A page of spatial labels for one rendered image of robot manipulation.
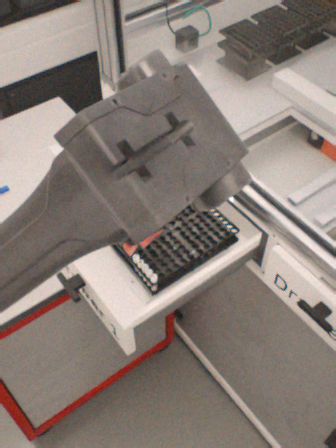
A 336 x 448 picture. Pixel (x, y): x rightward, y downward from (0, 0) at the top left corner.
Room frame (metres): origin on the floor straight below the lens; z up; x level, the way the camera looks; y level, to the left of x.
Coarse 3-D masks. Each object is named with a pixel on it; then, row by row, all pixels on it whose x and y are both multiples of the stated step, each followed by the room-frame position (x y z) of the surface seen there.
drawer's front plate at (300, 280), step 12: (276, 252) 0.55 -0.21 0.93; (276, 264) 0.54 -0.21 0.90; (288, 264) 0.52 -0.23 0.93; (300, 264) 0.52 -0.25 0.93; (264, 276) 0.56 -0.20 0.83; (288, 276) 0.51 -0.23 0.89; (300, 276) 0.50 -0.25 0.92; (312, 276) 0.49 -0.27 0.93; (276, 288) 0.53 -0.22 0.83; (288, 288) 0.51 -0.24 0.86; (300, 288) 0.49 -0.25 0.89; (312, 288) 0.47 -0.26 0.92; (324, 288) 0.47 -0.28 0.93; (288, 300) 0.50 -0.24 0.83; (312, 300) 0.46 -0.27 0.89; (324, 300) 0.45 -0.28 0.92; (300, 312) 0.47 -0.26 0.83; (312, 324) 0.45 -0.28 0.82; (324, 336) 0.42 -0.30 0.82
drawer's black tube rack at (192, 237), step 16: (192, 208) 0.68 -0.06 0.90; (176, 224) 0.64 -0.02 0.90; (192, 224) 0.64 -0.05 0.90; (208, 224) 0.64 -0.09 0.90; (224, 224) 0.64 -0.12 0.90; (160, 240) 0.62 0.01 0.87; (176, 240) 0.60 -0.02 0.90; (192, 240) 0.60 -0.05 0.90; (208, 240) 0.62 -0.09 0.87; (224, 240) 0.60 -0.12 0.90; (144, 256) 0.58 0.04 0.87; (160, 256) 0.56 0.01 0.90; (176, 256) 0.56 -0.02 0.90; (192, 256) 0.56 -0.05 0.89; (208, 256) 0.58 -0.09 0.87; (160, 272) 0.52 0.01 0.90; (176, 272) 0.54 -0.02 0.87; (160, 288) 0.51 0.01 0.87
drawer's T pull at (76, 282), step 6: (60, 276) 0.51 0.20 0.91; (72, 276) 0.51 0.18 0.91; (78, 276) 0.51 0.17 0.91; (60, 282) 0.50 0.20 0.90; (66, 282) 0.50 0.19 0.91; (72, 282) 0.50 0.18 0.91; (78, 282) 0.50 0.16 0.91; (84, 282) 0.50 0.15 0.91; (66, 288) 0.48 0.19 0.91; (72, 288) 0.48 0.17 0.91; (78, 288) 0.49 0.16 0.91; (72, 294) 0.47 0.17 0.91; (78, 300) 0.46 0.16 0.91
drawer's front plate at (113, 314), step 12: (72, 264) 0.54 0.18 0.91; (84, 264) 0.52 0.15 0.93; (84, 276) 0.50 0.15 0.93; (84, 288) 0.51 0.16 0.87; (96, 288) 0.47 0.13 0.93; (96, 300) 0.47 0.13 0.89; (108, 300) 0.45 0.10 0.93; (96, 312) 0.48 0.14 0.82; (108, 312) 0.43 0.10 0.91; (120, 312) 0.42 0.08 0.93; (108, 324) 0.44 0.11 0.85; (120, 324) 0.40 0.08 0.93; (132, 324) 0.40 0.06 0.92; (120, 336) 0.41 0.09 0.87; (132, 336) 0.40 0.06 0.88; (132, 348) 0.40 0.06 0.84
